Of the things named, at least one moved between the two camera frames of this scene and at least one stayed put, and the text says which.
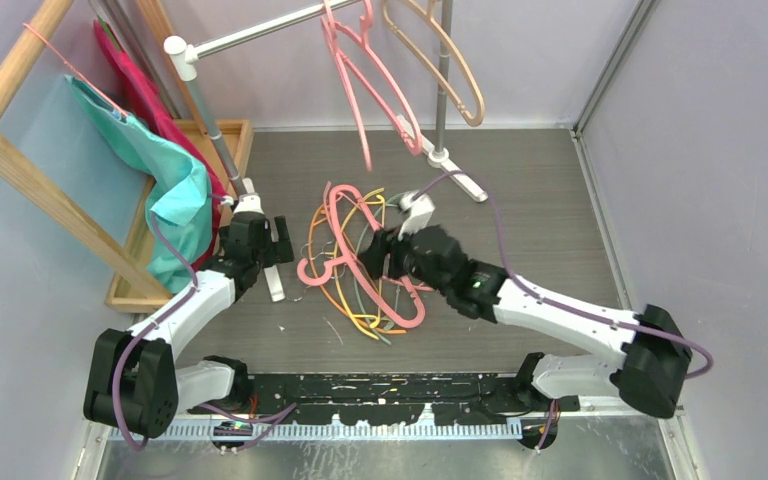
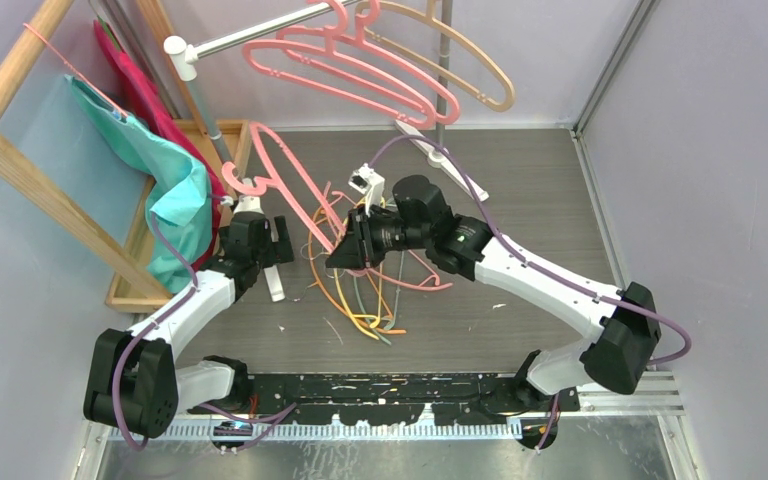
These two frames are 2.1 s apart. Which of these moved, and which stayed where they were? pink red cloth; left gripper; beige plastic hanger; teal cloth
Moved: beige plastic hanger
Stayed: pink red cloth; teal cloth; left gripper
